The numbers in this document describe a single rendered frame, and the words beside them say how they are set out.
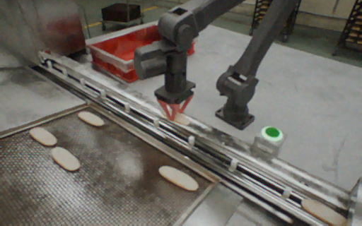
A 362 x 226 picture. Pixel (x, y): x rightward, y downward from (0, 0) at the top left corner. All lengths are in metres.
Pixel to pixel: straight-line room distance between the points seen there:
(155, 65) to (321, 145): 0.58
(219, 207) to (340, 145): 0.50
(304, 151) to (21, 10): 1.19
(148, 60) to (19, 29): 0.80
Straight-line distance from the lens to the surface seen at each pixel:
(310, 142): 0.85
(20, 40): 1.23
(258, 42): 0.74
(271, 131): 0.70
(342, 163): 0.83
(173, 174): 0.55
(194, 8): 0.54
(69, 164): 0.59
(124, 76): 1.06
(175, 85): 0.58
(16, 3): 1.21
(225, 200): 0.54
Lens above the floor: 1.34
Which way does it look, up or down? 36 degrees down
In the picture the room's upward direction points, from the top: straight up
